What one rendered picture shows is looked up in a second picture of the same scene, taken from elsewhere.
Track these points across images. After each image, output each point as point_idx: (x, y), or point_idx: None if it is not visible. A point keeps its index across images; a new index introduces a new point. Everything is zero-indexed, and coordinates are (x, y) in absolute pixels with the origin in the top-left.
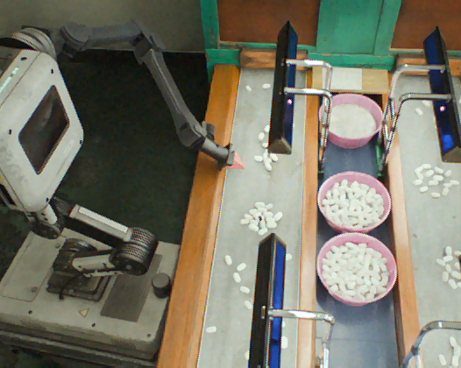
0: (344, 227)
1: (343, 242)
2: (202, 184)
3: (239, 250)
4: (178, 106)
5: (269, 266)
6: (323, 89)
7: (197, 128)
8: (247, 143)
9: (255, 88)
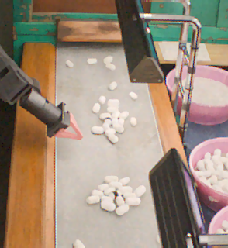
0: None
1: None
2: (26, 158)
3: (92, 234)
4: None
5: (181, 186)
6: (190, 15)
7: (22, 73)
8: (78, 115)
9: (77, 63)
